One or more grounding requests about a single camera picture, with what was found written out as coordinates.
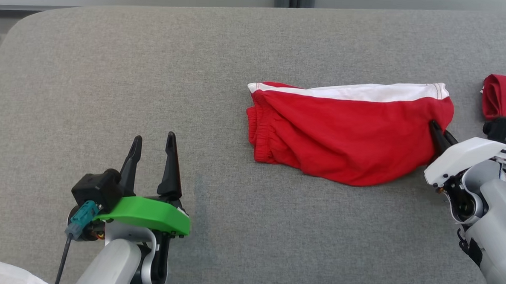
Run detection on left cable with teal connector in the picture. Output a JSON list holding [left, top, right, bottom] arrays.
[[54, 199, 102, 284]]

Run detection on red shorts with white stripe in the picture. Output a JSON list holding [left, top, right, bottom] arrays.
[[243, 75, 456, 191]]

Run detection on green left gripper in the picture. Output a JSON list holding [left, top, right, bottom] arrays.
[[92, 128, 195, 238]]

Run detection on white crumpled cloth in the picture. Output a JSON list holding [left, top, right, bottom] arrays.
[[0, 259, 54, 284]]

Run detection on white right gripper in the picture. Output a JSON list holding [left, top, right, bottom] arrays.
[[423, 120, 506, 190]]

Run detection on dark grey wall ledge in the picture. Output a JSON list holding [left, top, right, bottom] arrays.
[[0, 3, 78, 15]]

